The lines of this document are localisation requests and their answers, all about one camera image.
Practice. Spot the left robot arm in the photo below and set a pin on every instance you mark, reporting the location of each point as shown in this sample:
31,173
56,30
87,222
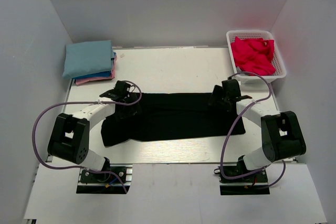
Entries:
70,135

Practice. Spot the light blue folded t-shirt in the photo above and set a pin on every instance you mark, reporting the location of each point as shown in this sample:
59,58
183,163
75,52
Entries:
87,58

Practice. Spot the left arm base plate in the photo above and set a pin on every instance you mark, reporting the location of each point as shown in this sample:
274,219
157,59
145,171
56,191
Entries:
105,184

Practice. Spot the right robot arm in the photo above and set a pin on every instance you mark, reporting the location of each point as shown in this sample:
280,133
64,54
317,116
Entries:
281,134

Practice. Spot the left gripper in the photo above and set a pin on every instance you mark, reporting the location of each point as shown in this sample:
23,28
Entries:
135,109

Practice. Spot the pink folded t-shirt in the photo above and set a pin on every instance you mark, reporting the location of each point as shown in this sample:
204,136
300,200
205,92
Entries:
109,76

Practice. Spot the red t-shirt in basket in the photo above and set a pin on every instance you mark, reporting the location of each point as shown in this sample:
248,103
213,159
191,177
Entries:
254,55

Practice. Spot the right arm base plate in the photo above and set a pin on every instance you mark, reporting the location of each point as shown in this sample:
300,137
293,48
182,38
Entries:
256,184

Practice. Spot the black t-shirt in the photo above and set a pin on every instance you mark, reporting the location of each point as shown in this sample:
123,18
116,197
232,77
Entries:
164,117

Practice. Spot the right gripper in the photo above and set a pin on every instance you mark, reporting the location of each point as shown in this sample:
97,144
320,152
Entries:
218,91

